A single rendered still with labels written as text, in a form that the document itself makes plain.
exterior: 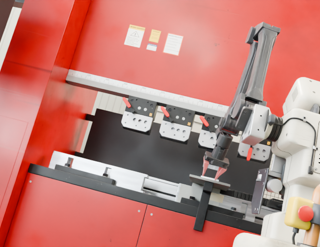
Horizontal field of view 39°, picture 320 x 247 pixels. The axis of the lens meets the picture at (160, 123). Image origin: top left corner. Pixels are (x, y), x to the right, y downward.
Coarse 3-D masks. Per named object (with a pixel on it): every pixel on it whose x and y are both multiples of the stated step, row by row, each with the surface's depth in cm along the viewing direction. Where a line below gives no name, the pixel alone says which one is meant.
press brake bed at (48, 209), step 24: (24, 192) 217; (48, 192) 216; (72, 192) 215; (96, 192) 214; (24, 216) 214; (48, 216) 213; (72, 216) 213; (96, 216) 212; (120, 216) 211; (144, 216) 210; (168, 216) 209; (192, 216) 208; (24, 240) 212; (48, 240) 211; (72, 240) 210; (96, 240) 209; (120, 240) 208; (144, 240) 208; (168, 240) 207; (192, 240) 206; (216, 240) 205
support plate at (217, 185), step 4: (192, 176) 199; (196, 176) 199; (192, 180) 215; (196, 180) 210; (200, 180) 205; (204, 180) 200; (208, 180) 198; (212, 180) 198; (216, 184) 203; (220, 184) 198; (224, 184) 197; (228, 184) 197; (216, 188) 222; (220, 188) 216; (224, 188) 211
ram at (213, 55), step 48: (96, 0) 248; (144, 0) 246; (192, 0) 243; (240, 0) 241; (288, 0) 239; (96, 48) 242; (144, 48) 240; (192, 48) 237; (240, 48) 235; (288, 48) 233; (144, 96) 234; (192, 96) 232
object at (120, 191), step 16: (48, 176) 218; (64, 176) 217; (80, 176) 216; (112, 192) 213; (128, 192) 213; (176, 208) 210; (192, 208) 209; (224, 224) 206; (240, 224) 206; (256, 224) 205
